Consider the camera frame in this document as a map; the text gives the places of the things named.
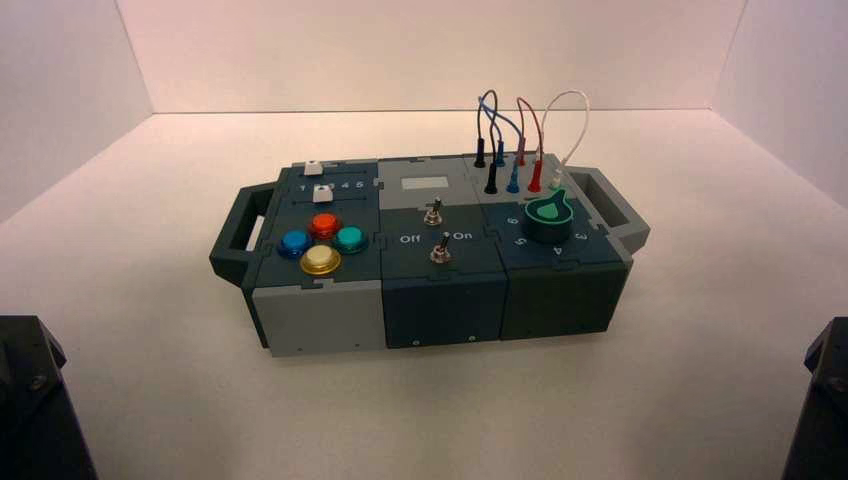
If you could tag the metal toggle switch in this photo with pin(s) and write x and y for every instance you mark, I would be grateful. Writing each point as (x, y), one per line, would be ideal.
(434, 213)
(440, 252)

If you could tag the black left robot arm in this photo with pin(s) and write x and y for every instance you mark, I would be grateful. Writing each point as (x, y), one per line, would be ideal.
(33, 411)

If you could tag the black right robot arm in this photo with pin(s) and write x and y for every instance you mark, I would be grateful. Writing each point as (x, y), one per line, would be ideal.
(821, 417)

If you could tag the green round push button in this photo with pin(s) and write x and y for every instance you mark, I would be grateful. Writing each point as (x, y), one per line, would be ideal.
(350, 239)

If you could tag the red round push button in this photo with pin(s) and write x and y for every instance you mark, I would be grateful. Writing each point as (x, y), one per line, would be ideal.
(325, 225)

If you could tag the yellow round push button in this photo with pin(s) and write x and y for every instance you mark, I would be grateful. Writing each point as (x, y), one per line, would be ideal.
(320, 260)

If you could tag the white slider knob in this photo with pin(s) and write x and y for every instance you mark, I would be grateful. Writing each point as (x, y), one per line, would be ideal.
(310, 168)
(322, 194)

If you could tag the black green-rimmed rotary knob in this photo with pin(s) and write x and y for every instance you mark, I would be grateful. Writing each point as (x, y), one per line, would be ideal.
(548, 222)

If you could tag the blue round push button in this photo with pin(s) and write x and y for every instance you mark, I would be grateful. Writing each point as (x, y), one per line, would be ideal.
(293, 244)

